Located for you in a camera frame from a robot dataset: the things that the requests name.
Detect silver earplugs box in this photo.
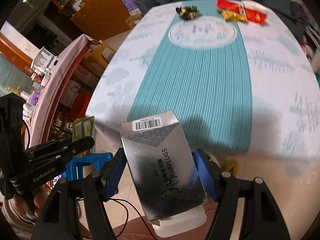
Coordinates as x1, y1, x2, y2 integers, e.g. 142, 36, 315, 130
120, 111, 207, 224

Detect yellow green plastic bag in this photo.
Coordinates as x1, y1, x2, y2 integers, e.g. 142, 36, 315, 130
71, 115, 96, 158

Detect black gold wrapper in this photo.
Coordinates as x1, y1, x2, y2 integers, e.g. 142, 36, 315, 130
175, 6, 199, 21

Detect red white paper bucket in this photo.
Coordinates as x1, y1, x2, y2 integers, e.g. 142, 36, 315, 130
242, 0, 269, 25

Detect gold foil snack bag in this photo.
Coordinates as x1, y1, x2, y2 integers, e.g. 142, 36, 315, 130
217, 8, 248, 22

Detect red gift box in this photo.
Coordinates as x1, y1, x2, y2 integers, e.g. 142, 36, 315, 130
216, 0, 244, 14

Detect person left hand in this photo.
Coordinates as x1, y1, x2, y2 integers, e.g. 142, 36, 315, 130
11, 184, 49, 218

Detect blue plastic stool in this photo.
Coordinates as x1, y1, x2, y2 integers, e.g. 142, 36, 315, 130
47, 152, 113, 189

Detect right yellow slipper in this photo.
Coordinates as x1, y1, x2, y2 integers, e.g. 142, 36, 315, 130
221, 160, 239, 177

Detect pink trouser legs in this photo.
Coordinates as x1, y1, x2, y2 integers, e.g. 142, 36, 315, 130
113, 199, 217, 240

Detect white appliance on table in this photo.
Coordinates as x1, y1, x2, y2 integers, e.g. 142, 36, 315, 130
31, 47, 57, 75

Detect pink cloth side table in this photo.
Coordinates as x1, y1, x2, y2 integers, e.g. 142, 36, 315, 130
29, 34, 100, 147

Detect yellow plastic stool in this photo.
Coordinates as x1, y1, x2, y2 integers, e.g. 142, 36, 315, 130
84, 40, 116, 69

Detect wooden cabinet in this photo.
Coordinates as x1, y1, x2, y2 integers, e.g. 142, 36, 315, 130
50, 0, 130, 40

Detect cardboard box on floor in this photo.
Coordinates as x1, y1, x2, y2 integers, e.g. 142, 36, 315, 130
125, 14, 143, 29

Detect pink patterned bag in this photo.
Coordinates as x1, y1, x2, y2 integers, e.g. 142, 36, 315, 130
300, 35, 317, 62

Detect purple package stack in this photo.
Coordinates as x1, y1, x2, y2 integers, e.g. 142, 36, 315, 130
121, 0, 141, 15

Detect black cable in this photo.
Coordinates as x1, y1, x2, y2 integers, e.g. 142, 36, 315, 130
76, 196, 161, 240

